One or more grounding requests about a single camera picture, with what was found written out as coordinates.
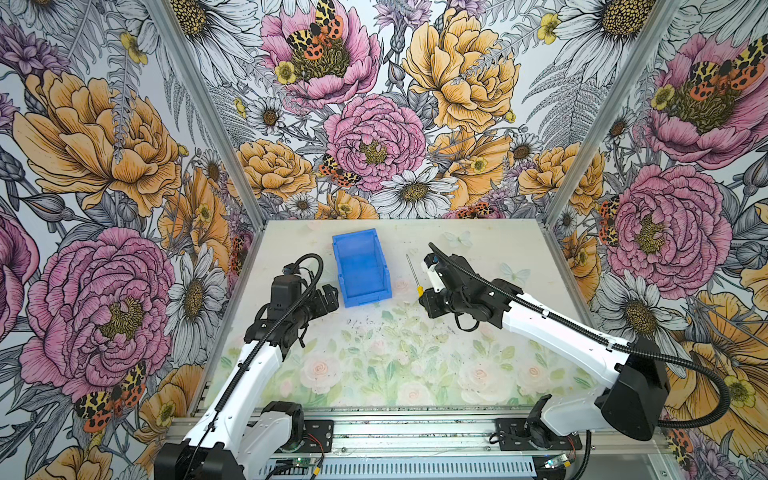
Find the aluminium front frame rail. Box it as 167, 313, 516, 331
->
157, 407, 673, 480

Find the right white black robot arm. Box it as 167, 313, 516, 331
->
419, 251, 670, 448

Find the left black corrugated cable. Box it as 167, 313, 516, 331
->
179, 253, 326, 480

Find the blue plastic storage bin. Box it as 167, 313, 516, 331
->
332, 229, 393, 308

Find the green circuit board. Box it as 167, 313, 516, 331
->
273, 458, 322, 476
543, 453, 571, 469

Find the yellow handled screwdriver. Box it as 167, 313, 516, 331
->
406, 254, 424, 298

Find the right green circuit board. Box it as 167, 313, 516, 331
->
543, 453, 571, 469

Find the right black corrugated cable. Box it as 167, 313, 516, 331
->
428, 242, 731, 429

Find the left green circuit board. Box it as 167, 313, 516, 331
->
273, 458, 322, 476

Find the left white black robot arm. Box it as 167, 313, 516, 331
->
153, 274, 339, 479

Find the black corrugated cable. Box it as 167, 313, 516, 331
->
179, 253, 326, 480
428, 242, 731, 429

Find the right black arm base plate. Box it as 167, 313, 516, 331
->
489, 417, 583, 452

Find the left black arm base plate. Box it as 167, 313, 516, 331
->
295, 419, 335, 454

